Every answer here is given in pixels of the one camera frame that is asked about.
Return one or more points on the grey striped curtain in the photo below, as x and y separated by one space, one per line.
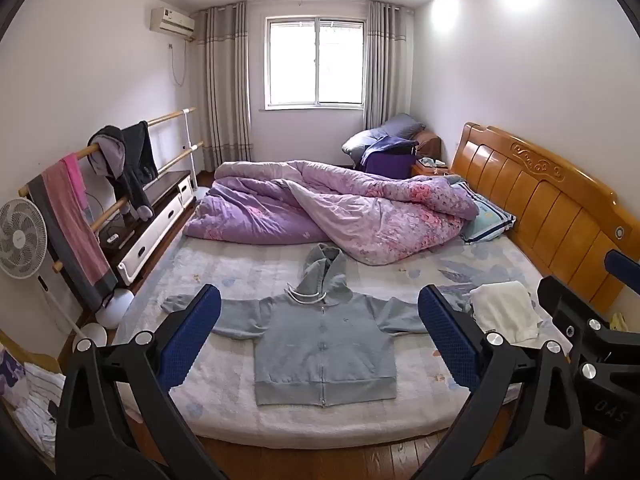
225 90
387 65

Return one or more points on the purple blanket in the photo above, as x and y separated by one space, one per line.
387 162

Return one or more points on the wooden headboard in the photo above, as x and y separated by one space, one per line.
550 200

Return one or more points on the black set-top box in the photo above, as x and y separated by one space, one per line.
116 239

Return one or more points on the blue striped pillow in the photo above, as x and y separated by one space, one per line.
487 220

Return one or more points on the purple floral quilt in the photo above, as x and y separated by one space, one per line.
350 210

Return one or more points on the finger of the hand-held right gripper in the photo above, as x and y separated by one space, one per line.
562 297
622 266

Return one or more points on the dark jacket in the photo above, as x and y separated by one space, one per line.
137 160

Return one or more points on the dusty pink towel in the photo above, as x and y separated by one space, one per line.
75 225

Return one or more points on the white air conditioner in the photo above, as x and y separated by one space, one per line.
171 21

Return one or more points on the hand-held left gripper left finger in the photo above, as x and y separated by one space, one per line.
192 335

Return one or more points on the pile of light clothes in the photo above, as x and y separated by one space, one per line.
35 395

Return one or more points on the bed with patterned sheet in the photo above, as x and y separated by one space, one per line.
240 270

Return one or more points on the lilac garment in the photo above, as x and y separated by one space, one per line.
111 157

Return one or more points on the white and dark cabinet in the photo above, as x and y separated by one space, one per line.
150 230

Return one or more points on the white folded cloth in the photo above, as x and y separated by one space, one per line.
505 307

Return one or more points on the wooden nightstand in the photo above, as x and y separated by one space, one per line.
432 169

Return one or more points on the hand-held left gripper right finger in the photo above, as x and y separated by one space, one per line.
447 335

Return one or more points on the window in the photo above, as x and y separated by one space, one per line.
315 62

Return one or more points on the grey towel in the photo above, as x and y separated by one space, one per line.
95 285

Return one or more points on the dark blue pillow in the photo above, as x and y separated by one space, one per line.
385 130

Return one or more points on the bright pink cloth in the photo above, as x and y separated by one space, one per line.
76 180

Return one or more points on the white standing fan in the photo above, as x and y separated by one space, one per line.
20 237

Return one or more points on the brown chair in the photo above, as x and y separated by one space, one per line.
430 145

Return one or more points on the wooden bar rack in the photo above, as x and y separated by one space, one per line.
170 117

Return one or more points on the grey zip hoodie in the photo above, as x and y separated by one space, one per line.
325 350

